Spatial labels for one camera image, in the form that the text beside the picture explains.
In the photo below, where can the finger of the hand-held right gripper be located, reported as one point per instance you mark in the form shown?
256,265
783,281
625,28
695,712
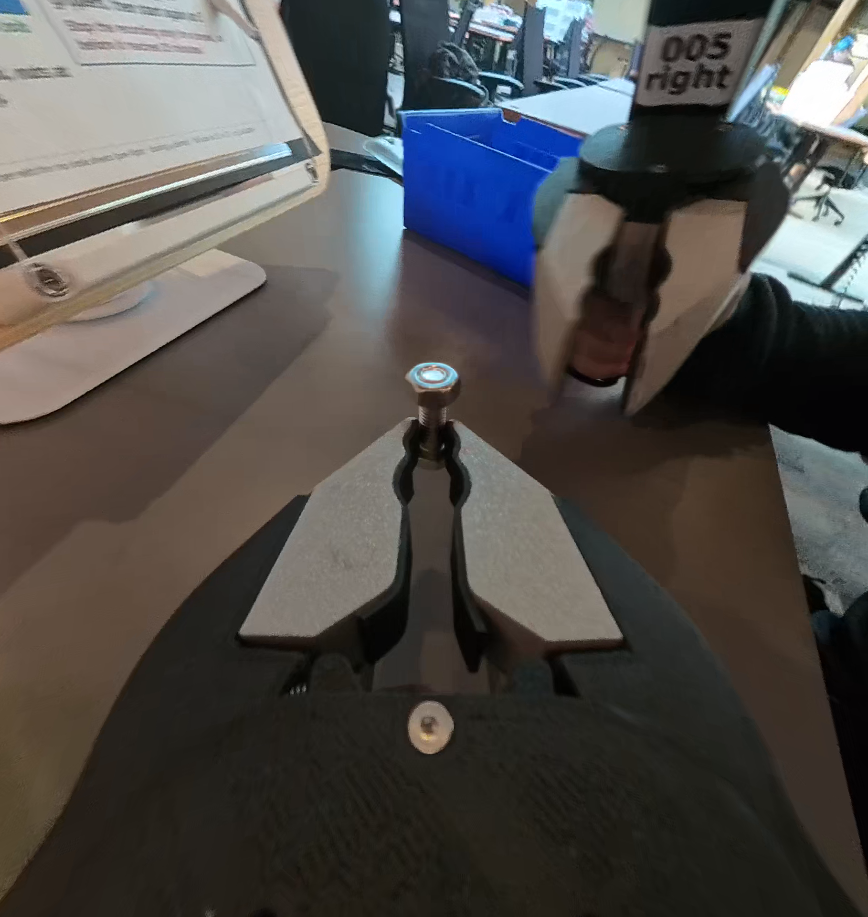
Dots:
566,279
692,286

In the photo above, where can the person's right forearm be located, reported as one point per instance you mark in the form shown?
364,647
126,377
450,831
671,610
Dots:
799,358

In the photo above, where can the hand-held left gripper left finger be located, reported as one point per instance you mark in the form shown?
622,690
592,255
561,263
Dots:
334,566

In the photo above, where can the person's right hand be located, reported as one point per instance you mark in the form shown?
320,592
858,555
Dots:
606,344

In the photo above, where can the person's dark clothing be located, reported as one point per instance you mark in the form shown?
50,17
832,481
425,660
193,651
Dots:
864,716

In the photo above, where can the instruction sheet on stand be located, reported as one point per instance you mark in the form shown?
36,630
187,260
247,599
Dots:
119,322

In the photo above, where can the steel hex bolt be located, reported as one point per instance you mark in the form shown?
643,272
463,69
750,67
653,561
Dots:
432,423

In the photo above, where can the steel hex nut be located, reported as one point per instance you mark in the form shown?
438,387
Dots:
437,395

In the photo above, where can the printed desk sheet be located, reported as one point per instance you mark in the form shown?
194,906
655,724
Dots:
385,154

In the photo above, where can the blue plastic bin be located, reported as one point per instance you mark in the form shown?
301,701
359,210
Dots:
462,215

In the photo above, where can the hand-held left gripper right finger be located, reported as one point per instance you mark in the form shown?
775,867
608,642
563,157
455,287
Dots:
527,566

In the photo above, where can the printed instruction sheet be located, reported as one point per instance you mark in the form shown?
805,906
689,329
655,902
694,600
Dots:
119,107

